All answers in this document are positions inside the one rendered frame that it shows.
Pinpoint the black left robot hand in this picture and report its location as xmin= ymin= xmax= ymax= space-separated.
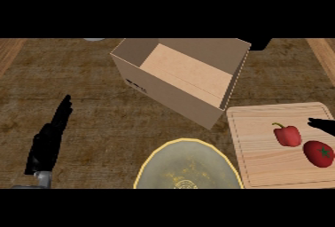
xmin=23 ymin=94 xmax=75 ymax=176

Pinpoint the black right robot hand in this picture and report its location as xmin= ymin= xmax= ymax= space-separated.
xmin=305 ymin=117 xmax=335 ymax=137

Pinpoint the red tomato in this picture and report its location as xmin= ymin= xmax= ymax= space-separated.
xmin=302 ymin=140 xmax=335 ymax=168

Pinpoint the pale wooden cutting board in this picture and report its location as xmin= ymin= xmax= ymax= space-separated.
xmin=225 ymin=101 xmax=335 ymax=190

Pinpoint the open cardboard box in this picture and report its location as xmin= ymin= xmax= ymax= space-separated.
xmin=109 ymin=38 xmax=252 ymax=131

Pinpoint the red bell pepper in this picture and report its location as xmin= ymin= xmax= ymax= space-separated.
xmin=271 ymin=121 xmax=303 ymax=148

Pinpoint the black appliance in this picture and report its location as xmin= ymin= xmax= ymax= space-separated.
xmin=247 ymin=38 xmax=272 ymax=51

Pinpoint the yellow-rimmed grey bowl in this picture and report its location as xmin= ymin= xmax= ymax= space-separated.
xmin=132 ymin=137 xmax=246 ymax=190

